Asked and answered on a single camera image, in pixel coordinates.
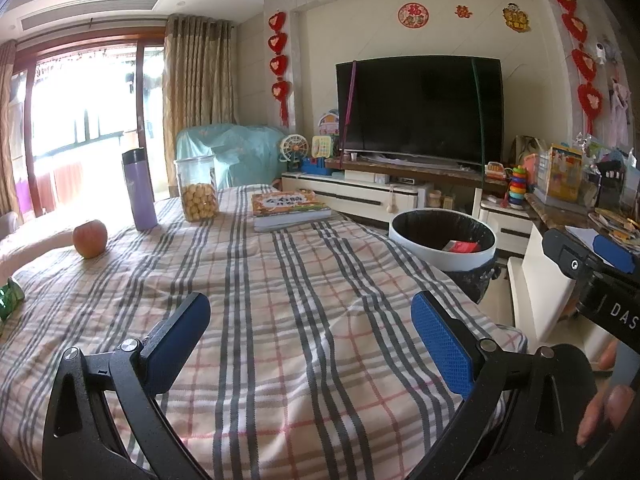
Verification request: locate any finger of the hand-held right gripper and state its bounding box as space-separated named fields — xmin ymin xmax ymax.
xmin=541 ymin=228 xmax=608 ymax=306
xmin=592 ymin=234 xmax=638 ymax=275

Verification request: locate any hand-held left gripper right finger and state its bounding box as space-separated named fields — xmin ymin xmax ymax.
xmin=405 ymin=290 xmax=576 ymax=480

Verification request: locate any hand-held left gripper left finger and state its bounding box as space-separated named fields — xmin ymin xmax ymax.
xmin=41 ymin=292 xmax=212 ymax=480

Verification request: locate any white trash bin black liner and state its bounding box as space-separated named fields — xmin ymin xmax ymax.
xmin=389 ymin=208 xmax=497 ymax=306

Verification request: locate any person's right hand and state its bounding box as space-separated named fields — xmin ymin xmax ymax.
xmin=576 ymin=340 xmax=638 ymax=446

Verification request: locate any stack of leaflets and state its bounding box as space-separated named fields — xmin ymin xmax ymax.
xmin=589 ymin=208 xmax=640 ymax=241

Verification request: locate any marble top cabinet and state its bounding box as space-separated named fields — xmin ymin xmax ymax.
xmin=506 ymin=192 xmax=640 ymax=346

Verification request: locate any white side cabinet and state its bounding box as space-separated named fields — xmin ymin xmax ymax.
xmin=480 ymin=197 xmax=538 ymax=261

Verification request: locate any yellow orange printed box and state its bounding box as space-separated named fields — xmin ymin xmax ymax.
xmin=532 ymin=144 xmax=583 ymax=203

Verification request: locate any rainbow stacking rings toy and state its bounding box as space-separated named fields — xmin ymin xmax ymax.
xmin=505 ymin=165 xmax=528 ymax=208

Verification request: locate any brown patterned bag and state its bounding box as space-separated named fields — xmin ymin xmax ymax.
xmin=512 ymin=135 xmax=538 ymax=166

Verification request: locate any red apple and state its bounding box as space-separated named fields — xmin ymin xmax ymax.
xmin=72 ymin=219 xmax=108 ymax=260

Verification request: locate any pink baby garment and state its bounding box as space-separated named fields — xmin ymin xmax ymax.
xmin=607 ymin=77 xmax=631 ymax=146

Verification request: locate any clear cookie jar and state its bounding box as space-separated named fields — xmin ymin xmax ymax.
xmin=173 ymin=156 xmax=220 ymax=222

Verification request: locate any purple drinking bottle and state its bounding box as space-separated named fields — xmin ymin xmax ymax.
xmin=121 ymin=147 xmax=159 ymax=232

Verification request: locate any thin green rod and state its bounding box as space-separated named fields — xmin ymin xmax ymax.
xmin=471 ymin=58 xmax=488 ymax=183

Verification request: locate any brown wooden TV riser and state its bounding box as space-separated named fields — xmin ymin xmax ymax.
xmin=325 ymin=157 xmax=513 ymax=193

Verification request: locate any crumpled green snack bag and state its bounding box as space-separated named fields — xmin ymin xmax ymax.
xmin=0 ymin=278 xmax=25 ymax=322

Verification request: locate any pink covered sofa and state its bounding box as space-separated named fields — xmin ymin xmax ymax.
xmin=0 ymin=210 xmax=76 ymax=271

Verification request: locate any white TV cabinet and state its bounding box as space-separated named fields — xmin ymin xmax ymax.
xmin=280 ymin=171 xmax=435 ymax=226

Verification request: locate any orange cover children's book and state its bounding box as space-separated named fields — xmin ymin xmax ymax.
xmin=251 ymin=190 xmax=326 ymax=218

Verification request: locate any red heart hanging decoration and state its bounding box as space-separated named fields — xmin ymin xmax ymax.
xmin=267 ymin=10 xmax=292 ymax=128
xmin=550 ymin=0 xmax=603 ymax=136

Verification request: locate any armchair under teal cover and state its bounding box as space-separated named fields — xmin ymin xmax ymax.
xmin=175 ymin=122 xmax=296 ymax=191

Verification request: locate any black television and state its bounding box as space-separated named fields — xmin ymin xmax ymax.
xmin=335 ymin=56 xmax=505 ymax=167

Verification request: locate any blue toy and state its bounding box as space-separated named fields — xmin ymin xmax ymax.
xmin=300 ymin=156 xmax=333 ymax=177

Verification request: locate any ferris wheel toy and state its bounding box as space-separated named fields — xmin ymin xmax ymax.
xmin=279 ymin=133 xmax=307 ymax=173

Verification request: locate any brown sliding glass door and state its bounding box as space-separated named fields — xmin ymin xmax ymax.
xmin=12 ymin=25 xmax=168 ymax=221

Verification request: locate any thin pink rod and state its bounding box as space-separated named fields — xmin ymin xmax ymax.
xmin=339 ymin=60 xmax=358 ymax=171

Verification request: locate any colourful toy house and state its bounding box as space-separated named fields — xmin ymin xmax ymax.
xmin=317 ymin=109 xmax=341 ymax=137

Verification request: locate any beige patterned curtain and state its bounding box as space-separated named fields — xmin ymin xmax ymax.
xmin=161 ymin=14 xmax=240 ymax=198
xmin=0 ymin=40 xmax=21 ymax=218

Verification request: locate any ceiling air vent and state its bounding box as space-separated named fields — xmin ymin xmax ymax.
xmin=20 ymin=0 xmax=161 ymax=31

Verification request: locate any cartoon figures wall sticker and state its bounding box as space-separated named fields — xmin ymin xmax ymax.
xmin=502 ymin=2 xmax=531 ymax=32

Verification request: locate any round red wall sticker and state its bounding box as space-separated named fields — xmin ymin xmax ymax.
xmin=397 ymin=2 xmax=428 ymax=27

